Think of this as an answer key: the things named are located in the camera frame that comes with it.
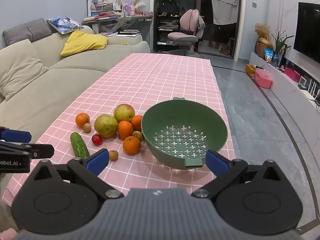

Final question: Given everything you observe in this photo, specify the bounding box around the beige sofa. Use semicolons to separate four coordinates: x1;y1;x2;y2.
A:
0;18;151;232

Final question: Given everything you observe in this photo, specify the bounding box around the brown vase with dried flowers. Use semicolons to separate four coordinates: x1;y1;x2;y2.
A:
254;23;273;59

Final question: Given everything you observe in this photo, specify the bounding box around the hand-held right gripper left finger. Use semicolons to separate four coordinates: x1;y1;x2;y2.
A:
26;149;124;199

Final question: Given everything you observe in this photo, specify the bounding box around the white desk organizer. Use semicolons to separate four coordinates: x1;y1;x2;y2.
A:
87;0;124;15

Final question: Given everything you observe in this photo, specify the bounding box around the white television cabinet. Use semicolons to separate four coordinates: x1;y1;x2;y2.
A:
249;52;320;155

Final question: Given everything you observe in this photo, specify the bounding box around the green potted plant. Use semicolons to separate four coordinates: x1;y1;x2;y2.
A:
271;30;295;67

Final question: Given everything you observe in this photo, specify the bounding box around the white router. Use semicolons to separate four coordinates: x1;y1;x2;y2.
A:
299;76;320;98

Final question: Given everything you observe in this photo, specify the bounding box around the green colander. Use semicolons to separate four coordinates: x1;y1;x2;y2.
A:
141;97;228;170

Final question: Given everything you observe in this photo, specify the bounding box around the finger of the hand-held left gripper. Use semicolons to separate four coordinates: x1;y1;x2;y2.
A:
0;127;32;143
0;141;55;159

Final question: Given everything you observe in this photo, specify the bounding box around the grey study desk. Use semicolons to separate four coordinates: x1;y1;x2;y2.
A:
83;15;153;34

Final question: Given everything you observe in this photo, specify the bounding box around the pink fluffy cloth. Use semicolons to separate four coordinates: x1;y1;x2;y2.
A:
0;226;17;240

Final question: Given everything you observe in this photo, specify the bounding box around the stack of books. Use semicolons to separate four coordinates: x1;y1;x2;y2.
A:
83;11;120;22

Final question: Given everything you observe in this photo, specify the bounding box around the pink box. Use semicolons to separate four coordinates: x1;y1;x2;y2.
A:
254;69;273;89

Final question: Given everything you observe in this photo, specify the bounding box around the black shelf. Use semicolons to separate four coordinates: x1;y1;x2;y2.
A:
154;0;202;53

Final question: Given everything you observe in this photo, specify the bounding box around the beige cushion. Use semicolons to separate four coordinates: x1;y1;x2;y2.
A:
0;39;50;102

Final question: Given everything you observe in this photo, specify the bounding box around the green cucumber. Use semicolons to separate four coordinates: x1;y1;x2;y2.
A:
70;132;91;159

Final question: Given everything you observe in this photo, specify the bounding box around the grey hanging towel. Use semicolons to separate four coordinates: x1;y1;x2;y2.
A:
209;0;240;25

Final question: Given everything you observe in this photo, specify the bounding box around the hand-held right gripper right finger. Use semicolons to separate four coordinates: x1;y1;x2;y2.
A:
191;149;290;199

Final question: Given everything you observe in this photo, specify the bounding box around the orange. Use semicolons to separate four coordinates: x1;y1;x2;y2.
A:
76;113;90;127
122;136;142;155
117;121;134;140
131;115;143;131

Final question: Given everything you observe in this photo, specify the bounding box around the blue printed pillow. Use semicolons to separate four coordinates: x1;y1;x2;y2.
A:
47;16;84;34

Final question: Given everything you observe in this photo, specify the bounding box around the yellow pillow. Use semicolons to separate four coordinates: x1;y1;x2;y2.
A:
60;30;108;57

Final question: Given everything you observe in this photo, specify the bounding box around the orange box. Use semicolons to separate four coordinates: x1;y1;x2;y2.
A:
245;64;257;77

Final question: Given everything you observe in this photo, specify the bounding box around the grey cushion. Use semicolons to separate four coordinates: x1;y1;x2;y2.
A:
2;18;53;47

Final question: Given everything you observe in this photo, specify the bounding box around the black television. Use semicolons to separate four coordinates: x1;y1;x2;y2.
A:
293;2;320;58

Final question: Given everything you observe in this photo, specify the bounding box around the dark book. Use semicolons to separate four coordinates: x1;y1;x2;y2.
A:
117;29;140;36

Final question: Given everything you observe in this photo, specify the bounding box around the yellow-green pear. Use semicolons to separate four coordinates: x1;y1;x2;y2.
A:
94;114;118;138
113;104;136;123

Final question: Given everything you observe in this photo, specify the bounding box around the pink checkered tablecloth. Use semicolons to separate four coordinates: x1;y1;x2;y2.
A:
2;53;237;202

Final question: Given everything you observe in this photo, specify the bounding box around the purple plush toy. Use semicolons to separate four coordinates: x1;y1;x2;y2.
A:
124;2;136;16

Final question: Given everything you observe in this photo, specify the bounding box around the pink container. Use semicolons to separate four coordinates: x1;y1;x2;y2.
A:
285;67;300;82

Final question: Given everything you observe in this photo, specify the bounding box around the pink desk chair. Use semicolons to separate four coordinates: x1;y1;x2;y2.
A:
167;9;206;57

